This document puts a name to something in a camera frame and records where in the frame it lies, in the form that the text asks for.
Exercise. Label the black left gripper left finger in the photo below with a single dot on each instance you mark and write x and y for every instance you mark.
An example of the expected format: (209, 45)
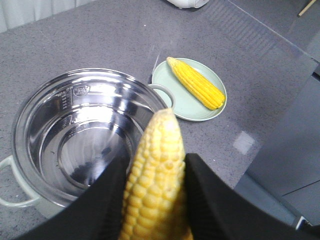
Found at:
(95, 215)

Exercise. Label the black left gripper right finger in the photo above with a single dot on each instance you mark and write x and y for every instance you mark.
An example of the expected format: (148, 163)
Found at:
(217, 212)

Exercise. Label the yellow corn cob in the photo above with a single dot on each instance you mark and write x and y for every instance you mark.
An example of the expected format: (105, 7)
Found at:
(154, 199)
(198, 85)

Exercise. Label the grey cabinet door panel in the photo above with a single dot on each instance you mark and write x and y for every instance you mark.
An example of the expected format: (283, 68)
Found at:
(283, 180)

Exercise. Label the green electric cooking pot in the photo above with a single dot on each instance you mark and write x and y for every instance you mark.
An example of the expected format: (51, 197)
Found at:
(72, 127)

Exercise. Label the light green round plate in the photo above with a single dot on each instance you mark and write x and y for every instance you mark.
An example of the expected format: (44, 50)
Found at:
(187, 107)

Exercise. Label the white rice cooker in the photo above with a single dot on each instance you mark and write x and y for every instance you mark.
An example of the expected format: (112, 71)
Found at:
(187, 4)

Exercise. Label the grey pleated curtain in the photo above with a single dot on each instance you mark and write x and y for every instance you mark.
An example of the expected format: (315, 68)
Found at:
(15, 13)

